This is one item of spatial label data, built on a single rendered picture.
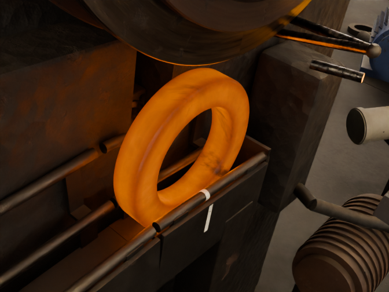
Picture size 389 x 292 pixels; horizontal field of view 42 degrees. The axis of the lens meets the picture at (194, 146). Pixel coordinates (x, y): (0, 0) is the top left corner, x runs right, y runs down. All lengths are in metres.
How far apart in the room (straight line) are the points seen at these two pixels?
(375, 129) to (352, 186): 1.06
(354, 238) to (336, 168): 1.13
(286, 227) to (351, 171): 0.45
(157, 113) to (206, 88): 0.06
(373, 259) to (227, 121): 0.38
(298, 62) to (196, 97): 0.23
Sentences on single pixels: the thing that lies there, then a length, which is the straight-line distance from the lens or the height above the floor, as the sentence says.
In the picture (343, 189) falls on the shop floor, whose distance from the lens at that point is 1.87.
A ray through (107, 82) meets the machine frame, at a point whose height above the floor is 0.83.
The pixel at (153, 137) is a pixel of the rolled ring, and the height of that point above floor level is 0.81.
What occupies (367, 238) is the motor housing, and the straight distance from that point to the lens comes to 0.87.
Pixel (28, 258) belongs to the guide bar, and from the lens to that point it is 0.51.
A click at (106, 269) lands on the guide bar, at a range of 0.48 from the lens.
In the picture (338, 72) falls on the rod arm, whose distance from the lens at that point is 0.51.
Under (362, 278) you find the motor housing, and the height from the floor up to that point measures 0.51.
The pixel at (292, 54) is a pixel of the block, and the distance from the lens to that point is 0.70.
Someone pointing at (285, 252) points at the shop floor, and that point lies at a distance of 1.55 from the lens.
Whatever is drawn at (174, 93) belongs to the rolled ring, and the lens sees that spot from 0.48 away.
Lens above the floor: 1.07
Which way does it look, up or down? 35 degrees down
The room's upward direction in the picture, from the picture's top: 10 degrees clockwise
